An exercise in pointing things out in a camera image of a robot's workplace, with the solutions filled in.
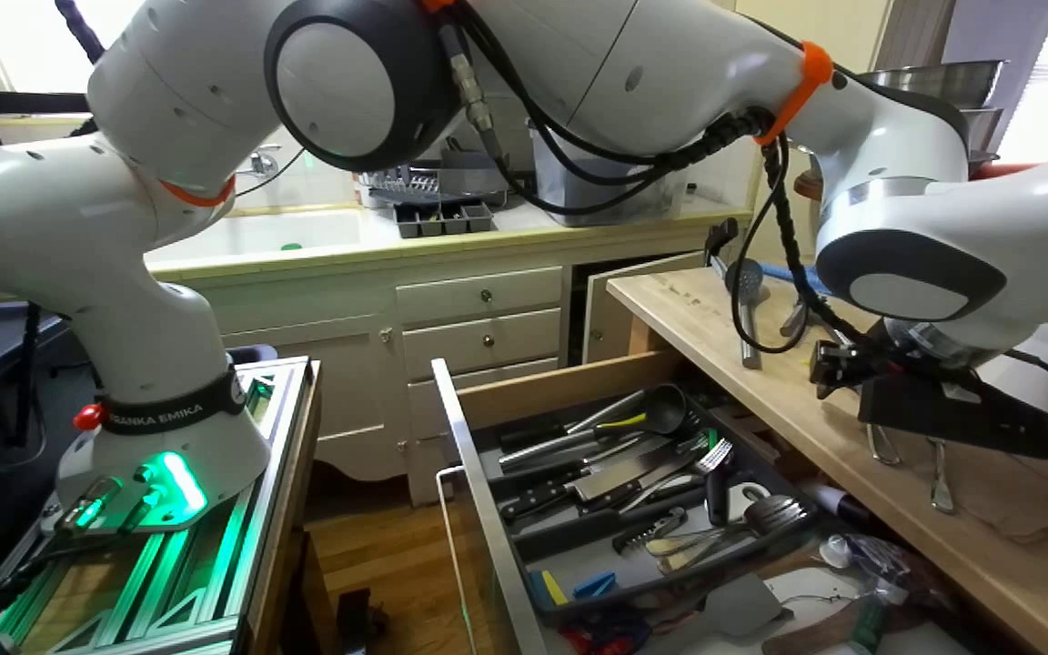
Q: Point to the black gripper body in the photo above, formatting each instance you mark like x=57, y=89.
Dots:
x=855, y=358

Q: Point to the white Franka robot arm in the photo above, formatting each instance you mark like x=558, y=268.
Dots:
x=64, y=229

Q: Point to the open wooden drawer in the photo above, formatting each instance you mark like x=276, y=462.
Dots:
x=546, y=389

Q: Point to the silver butter knife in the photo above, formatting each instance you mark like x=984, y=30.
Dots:
x=945, y=479

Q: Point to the silver mesh strainer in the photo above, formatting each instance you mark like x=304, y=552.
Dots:
x=781, y=514

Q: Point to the small black object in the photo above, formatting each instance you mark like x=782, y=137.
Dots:
x=722, y=237

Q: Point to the large kitchen knife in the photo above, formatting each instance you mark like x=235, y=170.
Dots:
x=615, y=473

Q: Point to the grey spatula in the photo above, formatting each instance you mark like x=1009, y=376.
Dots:
x=737, y=611

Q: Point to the steel mixing bowl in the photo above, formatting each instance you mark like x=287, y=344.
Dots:
x=948, y=80

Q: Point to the black cutlery organiser tray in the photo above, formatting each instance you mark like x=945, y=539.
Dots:
x=574, y=552

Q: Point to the blue clip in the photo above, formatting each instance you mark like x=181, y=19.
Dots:
x=594, y=588

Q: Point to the white kitchen cabinet drawers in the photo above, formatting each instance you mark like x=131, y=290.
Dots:
x=474, y=295

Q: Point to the white kitchen sink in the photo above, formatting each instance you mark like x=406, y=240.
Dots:
x=272, y=237

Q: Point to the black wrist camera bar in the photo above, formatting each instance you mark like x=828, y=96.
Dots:
x=963, y=418

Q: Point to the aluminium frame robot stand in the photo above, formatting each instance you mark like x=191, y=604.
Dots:
x=183, y=585

